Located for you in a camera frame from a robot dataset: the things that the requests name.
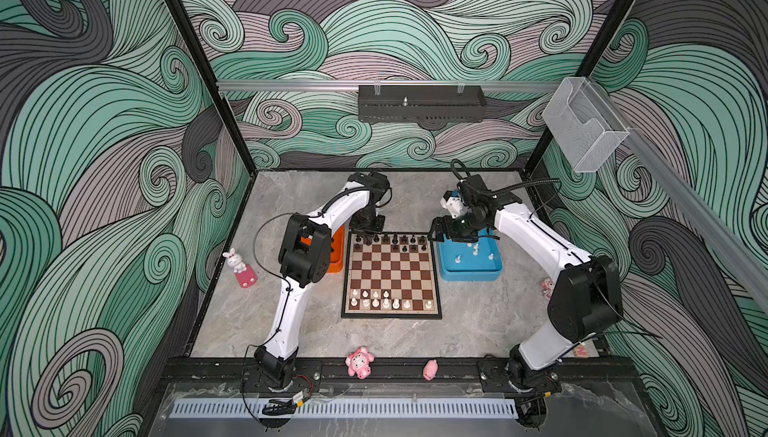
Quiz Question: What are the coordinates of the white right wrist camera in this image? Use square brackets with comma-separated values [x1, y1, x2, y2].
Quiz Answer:
[440, 191, 465, 219]

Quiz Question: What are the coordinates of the aluminium wall rail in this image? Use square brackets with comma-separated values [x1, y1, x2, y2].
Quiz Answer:
[216, 79, 560, 94]
[601, 86, 767, 307]

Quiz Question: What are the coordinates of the pink pig plush toy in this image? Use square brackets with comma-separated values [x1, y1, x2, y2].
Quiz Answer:
[345, 347, 375, 380]

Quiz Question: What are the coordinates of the black perforated wall shelf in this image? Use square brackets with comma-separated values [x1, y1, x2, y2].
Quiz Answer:
[357, 86, 487, 128]

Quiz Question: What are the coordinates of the aluminium right wall rail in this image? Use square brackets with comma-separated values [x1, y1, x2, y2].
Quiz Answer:
[601, 86, 767, 307]

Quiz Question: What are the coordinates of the brown cream chessboard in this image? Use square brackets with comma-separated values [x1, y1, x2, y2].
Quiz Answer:
[341, 232, 442, 320]

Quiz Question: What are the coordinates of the black front mounting rail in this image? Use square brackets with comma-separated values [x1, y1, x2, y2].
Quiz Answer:
[161, 356, 638, 393]

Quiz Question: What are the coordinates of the orange plastic tray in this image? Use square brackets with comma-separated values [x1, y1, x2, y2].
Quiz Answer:
[299, 222, 344, 278]

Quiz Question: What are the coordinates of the white slotted cable duct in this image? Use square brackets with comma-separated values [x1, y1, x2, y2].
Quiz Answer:
[168, 397, 518, 420]

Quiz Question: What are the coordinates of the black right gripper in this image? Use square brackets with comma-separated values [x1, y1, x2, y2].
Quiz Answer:
[426, 209, 490, 242]

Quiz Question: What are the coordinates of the blue plastic tray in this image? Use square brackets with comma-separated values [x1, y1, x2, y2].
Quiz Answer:
[435, 230, 503, 282]

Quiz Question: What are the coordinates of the white rabbit pink base figurine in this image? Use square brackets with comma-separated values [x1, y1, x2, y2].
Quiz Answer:
[222, 248, 258, 288]

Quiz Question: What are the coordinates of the aluminium back wall rail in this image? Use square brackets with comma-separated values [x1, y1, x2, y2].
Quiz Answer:
[216, 79, 560, 94]

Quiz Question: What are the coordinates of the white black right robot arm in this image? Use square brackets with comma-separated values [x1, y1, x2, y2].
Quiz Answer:
[428, 174, 623, 376]

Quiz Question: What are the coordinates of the clear acrylic wall box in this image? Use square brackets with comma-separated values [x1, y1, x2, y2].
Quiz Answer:
[542, 77, 629, 174]

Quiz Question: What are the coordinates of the small pink pig figurine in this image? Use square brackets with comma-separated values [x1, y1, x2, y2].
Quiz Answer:
[422, 359, 439, 381]

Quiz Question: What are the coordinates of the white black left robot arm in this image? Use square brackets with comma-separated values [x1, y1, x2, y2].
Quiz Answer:
[254, 172, 391, 388]

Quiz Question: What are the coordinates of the pink white round figurine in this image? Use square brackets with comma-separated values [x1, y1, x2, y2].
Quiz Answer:
[541, 278, 555, 299]

